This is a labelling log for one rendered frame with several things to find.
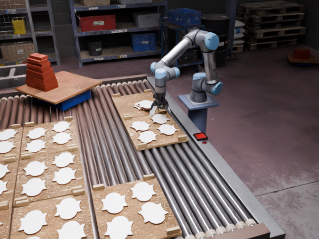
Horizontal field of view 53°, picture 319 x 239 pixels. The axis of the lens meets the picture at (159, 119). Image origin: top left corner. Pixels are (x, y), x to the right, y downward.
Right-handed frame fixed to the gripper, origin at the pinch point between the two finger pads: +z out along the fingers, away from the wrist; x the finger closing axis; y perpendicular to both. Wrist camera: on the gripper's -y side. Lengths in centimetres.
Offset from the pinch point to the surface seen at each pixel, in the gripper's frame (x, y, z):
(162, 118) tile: 1.8, 0.9, 2.5
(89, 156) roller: -54, 27, 5
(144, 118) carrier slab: -9.9, -5.7, 3.8
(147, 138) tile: -15.8, 22.9, 1.9
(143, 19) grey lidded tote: 110, -429, 29
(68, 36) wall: -34, -495, 67
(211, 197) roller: -1, 84, 3
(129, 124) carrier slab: -22.2, -1.8, 3.7
